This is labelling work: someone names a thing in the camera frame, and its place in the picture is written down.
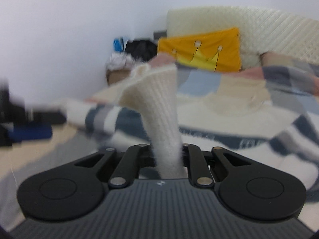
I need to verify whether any cardboard box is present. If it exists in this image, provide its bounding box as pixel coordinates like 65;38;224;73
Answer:
106;68;132;86

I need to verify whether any white crumpled cloth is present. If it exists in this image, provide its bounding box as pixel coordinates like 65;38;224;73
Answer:
108;53;136;70

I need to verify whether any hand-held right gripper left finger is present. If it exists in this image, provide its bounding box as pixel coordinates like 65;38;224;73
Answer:
73;143;160;189

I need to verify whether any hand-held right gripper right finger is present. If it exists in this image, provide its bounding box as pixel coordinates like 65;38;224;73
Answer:
180;143;253;188

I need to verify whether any blue packet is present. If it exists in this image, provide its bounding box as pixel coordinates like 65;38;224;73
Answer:
113;38;126;53

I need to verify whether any yellow crown pillow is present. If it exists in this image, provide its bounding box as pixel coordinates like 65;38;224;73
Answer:
158;27;242;72

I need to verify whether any cream quilted headboard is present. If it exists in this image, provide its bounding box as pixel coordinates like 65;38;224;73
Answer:
166;5;319;65

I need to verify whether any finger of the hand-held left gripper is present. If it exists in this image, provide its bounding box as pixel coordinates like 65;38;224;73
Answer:
25;108;67;127
7;125;53;143

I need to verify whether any cream striped knit sweater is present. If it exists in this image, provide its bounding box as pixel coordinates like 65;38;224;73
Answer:
48;63;319;192

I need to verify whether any plaid pastel blanket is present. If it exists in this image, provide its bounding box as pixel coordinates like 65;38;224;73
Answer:
0;51;319;232

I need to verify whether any fluffy cream pillow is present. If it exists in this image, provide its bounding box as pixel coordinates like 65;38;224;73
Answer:
241;52;263;68

